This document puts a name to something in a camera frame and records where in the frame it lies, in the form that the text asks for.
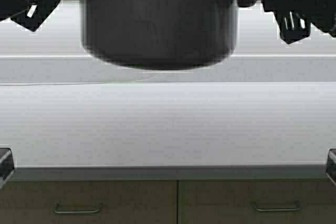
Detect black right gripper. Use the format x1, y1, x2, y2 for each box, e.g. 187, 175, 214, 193
261, 0, 335, 44

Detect grey pot with black handles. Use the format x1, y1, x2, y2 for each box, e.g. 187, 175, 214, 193
68, 0, 260, 70

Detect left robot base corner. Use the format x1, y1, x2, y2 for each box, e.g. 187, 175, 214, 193
1, 147, 15, 188

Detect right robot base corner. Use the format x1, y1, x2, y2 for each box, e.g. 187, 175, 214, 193
325, 148, 336, 184

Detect right wooden drawer front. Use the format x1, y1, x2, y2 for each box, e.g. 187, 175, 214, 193
178, 179, 335, 223

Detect wooden drawer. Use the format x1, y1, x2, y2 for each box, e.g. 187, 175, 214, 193
178, 179, 335, 223
1, 181, 177, 223

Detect left wooden drawer front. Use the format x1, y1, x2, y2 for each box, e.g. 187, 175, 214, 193
1, 181, 177, 223

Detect white power cable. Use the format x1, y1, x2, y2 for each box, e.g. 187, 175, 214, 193
0, 73, 161, 86

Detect right drawer metal handle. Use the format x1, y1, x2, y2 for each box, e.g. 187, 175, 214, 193
251, 201, 302, 213

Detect drawer metal handle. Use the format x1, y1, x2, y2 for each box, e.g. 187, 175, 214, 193
53, 204, 103, 215
251, 201, 302, 213

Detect left drawer metal handle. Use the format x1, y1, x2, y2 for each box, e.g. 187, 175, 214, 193
53, 204, 103, 215

